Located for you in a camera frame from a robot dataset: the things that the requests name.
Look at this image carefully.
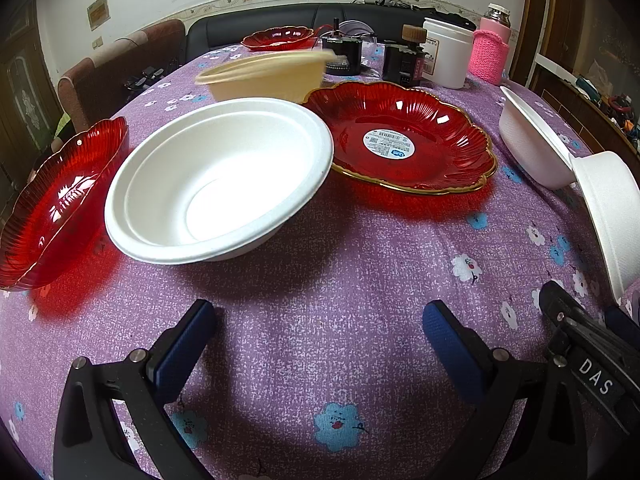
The large white foam bowl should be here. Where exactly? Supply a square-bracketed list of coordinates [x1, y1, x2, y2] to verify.
[104, 98, 334, 266]

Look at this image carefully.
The red plate with sticker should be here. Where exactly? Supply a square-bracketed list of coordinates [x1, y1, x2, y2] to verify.
[303, 81, 498, 195]

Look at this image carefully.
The wooden side counter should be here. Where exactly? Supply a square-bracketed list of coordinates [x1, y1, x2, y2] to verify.
[529, 54, 639, 158]

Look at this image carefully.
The purple floral tablecloth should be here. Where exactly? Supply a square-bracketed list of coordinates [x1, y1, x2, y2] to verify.
[1, 77, 610, 479]

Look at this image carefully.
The pink knit sleeve bottle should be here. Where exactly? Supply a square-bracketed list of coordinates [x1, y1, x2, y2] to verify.
[469, 3, 511, 86]

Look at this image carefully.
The white plastic jar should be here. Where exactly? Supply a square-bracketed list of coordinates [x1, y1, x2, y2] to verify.
[421, 18, 474, 89]

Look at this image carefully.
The dark jar with cork lid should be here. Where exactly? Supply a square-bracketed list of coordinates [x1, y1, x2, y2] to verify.
[382, 24, 427, 88]

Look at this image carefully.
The brown armchair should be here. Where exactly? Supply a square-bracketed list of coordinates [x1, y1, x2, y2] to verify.
[56, 18, 186, 131]

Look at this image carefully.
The black round jar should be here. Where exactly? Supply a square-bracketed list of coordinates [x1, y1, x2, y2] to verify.
[320, 18, 376, 77]

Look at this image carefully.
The black leather sofa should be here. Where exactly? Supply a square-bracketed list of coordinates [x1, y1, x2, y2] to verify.
[182, 3, 476, 62]

